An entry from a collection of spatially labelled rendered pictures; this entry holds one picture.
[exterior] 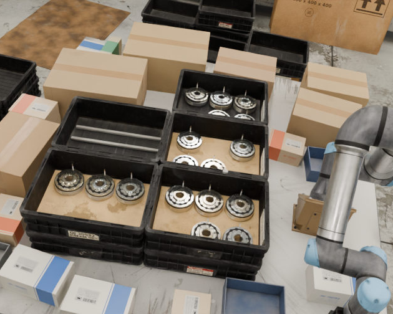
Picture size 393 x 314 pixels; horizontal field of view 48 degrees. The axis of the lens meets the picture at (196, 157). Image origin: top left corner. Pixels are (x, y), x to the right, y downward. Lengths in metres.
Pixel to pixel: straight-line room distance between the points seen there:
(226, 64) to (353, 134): 1.09
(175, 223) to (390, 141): 0.74
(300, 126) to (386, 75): 2.28
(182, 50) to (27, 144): 0.89
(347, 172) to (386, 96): 2.72
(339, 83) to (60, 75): 1.32
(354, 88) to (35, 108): 1.48
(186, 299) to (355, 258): 0.54
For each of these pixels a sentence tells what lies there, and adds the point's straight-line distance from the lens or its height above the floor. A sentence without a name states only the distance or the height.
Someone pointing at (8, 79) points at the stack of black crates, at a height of 0.38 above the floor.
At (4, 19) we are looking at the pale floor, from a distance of 4.34.
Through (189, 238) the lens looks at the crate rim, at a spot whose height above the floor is 0.93.
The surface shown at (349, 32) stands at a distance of 4.41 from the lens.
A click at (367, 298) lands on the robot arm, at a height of 1.11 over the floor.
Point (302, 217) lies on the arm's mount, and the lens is 1.74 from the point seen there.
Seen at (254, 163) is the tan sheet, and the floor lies 0.83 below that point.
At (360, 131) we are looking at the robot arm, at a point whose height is 1.33.
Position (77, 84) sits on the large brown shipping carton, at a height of 0.90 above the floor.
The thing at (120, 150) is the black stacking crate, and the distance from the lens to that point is 1.79.
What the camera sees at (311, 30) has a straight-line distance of 4.37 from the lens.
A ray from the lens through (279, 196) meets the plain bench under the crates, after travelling 1.89.
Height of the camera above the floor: 2.10
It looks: 46 degrees down
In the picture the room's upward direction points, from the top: 9 degrees clockwise
